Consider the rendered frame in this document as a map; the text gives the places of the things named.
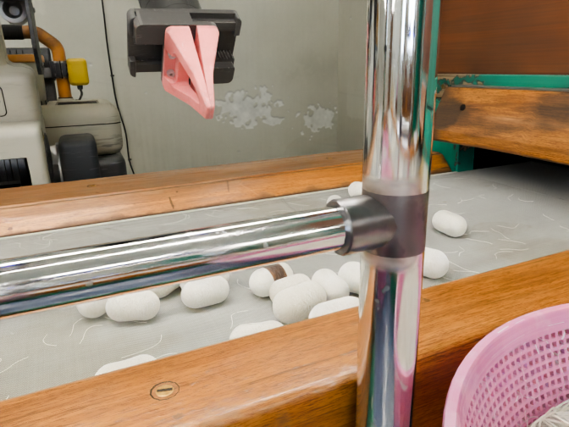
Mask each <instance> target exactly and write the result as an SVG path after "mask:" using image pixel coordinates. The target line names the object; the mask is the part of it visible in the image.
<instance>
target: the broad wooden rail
mask: <svg viewBox="0 0 569 427"><path fill-rule="evenodd" d="M362 157H363V149H357V150H350V151H342V152H327V153H319V154H312V155H304V156H296V157H288V158H273V159H265V160H257V161H250V162H242V163H234V164H220V165H212V166H204V167H195V168H188V169H173V170H165V171H158V172H150V173H142V174H134V175H120V176H112V177H103V178H96V179H88V180H73V181H65V182H58V183H50V184H42V185H34V186H20V187H12V188H3V189H0V238H2V237H7V236H18V235H24V234H30V233H36V232H43V231H48V230H59V229H65V228H71V227H77V226H82V225H94V224H100V223H106V222H112V221H118V220H123V219H134V218H140V217H146V216H153V215H159V214H169V213H175V212H181V211H187V210H193V209H198V208H210V207H216V206H222V205H228V204H234V203H239V202H250V201H256V200H263V199H269V198H275V197H285V196H291V195H297V194H303V193H309V192H315V191H326V190H332V189H338V188H344V187H349V186H350V184H351V183H353V182H356V181H358V182H362ZM448 172H452V170H451V168H450V166H449V165H448V163H447V161H446V160H445V157H444V155H443V154H442V153H440V152H435V151H432V163H431V175H436V174H442V173H448Z"/></svg>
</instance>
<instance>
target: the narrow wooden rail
mask: <svg viewBox="0 0 569 427"><path fill-rule="evenodd" d="M567 303H569V250H566V251H563V252H557V253H554V254H550V255H547V256H543V257H541V258H535V259H531V260H528V261H525V262H521V263H516V264H513V265H509V266H505V267H502V268H499V269H493V270H490V271H487V272H483V273H480V274H475V275H471V276H468V277H464V278H461V279H458V280H452V281H449V282H445V283H442V284H438V285H435V286H430V287H426V288H423V292H422V304H421V316H420V328H419V340H418V352H417V375H416V387H415V398H414V410H413V422H412V427H442V423H443V413H444V408H445V400H446V396H447V393H448V390H449V388H450V383H451V381H452V379H453V377H454V375H455V373H456V371H457V369H458V367H459V366H460V364H461V362H462V361H463V359H464V358H465V357H466V355H467V354H468V353H469V352H470V351H471V350H472V349H473V348H474V347H475V346H476V345H477V344H478V343H479V342H480V341H481V340H482V339H483V338H484V337H485V336H486V335H488V334H489V333H490V332H492V331H493V330H495V329H497V328H498V327H500V326H502V325H503V324H505V323H507V322H509V321H511V320H513V319H516V318H518V317H520V316H523V315H525V314H528V313H531V312H534V311H538V310H540V309H544V308H549V307H554V306H558V305H561V304H567ZM358 309H359V306H355V307H353V308H347V309H343V310H340V311H337V312H333V313H328V314H325V315H321V316H317V317H314V318H311V319H305V320H302V321H299V322H295V323H292V324H287V325H283V326H280V327H276V328H273V329H270V330H264V331H261V332H257V333H254V334H250V335H245V336H242V337H238V338H235V339H232V340H228V341H222V342H219V343H216V344H212V345H209V346H206V347H200V348H197V349H193V350H190V351H187V352H181V353H178V354H174V355H171V356H167V357H165V358H159V359H155V360H152V361H149V362H145V363H140V364H137V365H133V366H129V367H126V368H123V369H117V370H114V371H111V372H107V373H104V374H99V375H95V376H92V377H88V378H85V379H82V380H76V381H72V382H69V383H66V384H62V385H57V386H54V387H50V388H47V389H44V390H40V391H34V392H32V393H28V394H24V395H21V396H16V397H12V398H9V399H5V400H2V401H0V427H356V371H357V340H358Z"/></svg>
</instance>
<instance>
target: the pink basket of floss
mask: <svg viewBox="0 0 569 427"><path fill-rule="evenodd" d="M565 330H566V333H565ZM558 331H559V335H558ZM551 334H552V337H551ZM544 337H545V338H544ZM566 340H567V342H566ZM559 341H560V343H559ZM552 342H553V345H552ZM567 348H568V351H567ZM539 349H540V350H539ZM554 354H555V355H554ZM547 355H548V357H547ZM568 357H569V303H567V304H561V305H558V306H554V307H549V308H544V309H540V310H538V311H534V312H531V313H528V314H525V315H523V316H520V317H518V318H516V319H513V320H511V321H509V322H507V323H505V324H503V325H502V326H500V327H498V328H497V329H495V330H493V331H492V332H490V333H489V334H488V335H486V336H485V337H484V338H483V339H482V340H481V341H480V342H479V343H478V344H477V345H476V346H475V347H474V348H473V349H472V350H471V351H470V352H469V353H468V354H467V355H466V357H465V358H464V359H463V361H462V362H461V364H460V366H459V367H458V369H457V371H456V373H455V375H454V377H453V379H452V381H451V383H450V388H449V390H448V393H447V396H446V400H445V408H444V413H443V423H442V427H528V426H529V425H530V424H531V423H533V422H534V421H535V420H536V419H538V418H540V417H541V416H543V415H544V414H546V413H547V412H548V411H549V410H550V409H551V408H552V407H556V406H558V405H559V404H561V403H563V402H564V401H566V400H568V399H569V360H568ZM561 359H562V361H561ZM542 366H543V367H542ZM562 368H563V370H562ZM563 376H564V377H563ZM557 380H558V381H557ZM558 388H559V389H558Z"/></svg>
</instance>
